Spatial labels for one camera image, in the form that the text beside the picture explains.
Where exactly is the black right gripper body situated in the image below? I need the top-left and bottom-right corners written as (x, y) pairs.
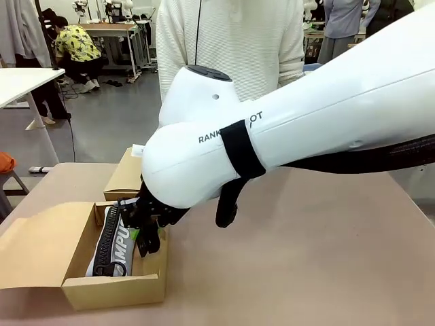
top-left (135, 173), bottom-right (190, 232)

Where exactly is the grey zip pencil case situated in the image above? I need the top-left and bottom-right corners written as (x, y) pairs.
top-left (84, 200), bottom-right (141, 278)

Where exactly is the small cardboard box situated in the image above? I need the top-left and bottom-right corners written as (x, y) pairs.
top-left (103, 143), bottom-right (146, 202)

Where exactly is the large open cardboard box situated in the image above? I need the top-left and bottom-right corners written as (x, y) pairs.
top-left (0, 200), bottom-right (170, 312)

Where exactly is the grey stool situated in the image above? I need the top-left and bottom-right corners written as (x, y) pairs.
top-left (0, 168), bottom-right (31, 205)

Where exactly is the orange cloth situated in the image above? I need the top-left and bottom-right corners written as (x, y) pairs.
top-left (0, 151), bottom-right (18, 175)

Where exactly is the barefoot person in dark trousers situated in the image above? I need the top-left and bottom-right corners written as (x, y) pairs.
top-left (33, 78), bottom-right (73, 126)

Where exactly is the white table with pole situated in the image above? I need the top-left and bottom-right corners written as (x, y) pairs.
top-left (0, 67), bottom-right (67, 175)

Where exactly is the person in yellow patterned shirt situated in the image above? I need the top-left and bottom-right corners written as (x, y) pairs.
top-left (53, 16), bottom-right (105, 94)

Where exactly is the background workbench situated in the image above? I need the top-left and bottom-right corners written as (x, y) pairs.
top-left (75, 21), bottom-right (153, 84)

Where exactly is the person in white sweater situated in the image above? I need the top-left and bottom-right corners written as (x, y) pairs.
top-left (155, 0), bottom-right (306, 103)

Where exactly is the black stand pole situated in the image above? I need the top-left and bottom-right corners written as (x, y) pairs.
top-left (33, 0), bottom-right (66, 71)

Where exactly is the grey hanging garment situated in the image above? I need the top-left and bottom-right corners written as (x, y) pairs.
top-left (0, 0), bottom-right (52, 69)

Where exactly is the person in grey clothes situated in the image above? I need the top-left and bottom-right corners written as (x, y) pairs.
top-left (320, 0), bottom-right (382, 66)

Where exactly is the person in black jacket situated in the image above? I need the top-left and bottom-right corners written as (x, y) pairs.
top-left (365, 0), bottom-right (416, 39)

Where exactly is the black velcro strap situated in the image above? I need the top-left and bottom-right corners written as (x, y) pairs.
top-left (220, 118), bottom-right (267, 179)

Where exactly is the black cord on sweater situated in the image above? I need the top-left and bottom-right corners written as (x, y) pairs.
top-left (195, 0), bottom-right (204, 66)

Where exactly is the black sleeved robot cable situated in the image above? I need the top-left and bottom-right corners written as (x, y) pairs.
top-left (214, 133), bottom-right (435, 229)

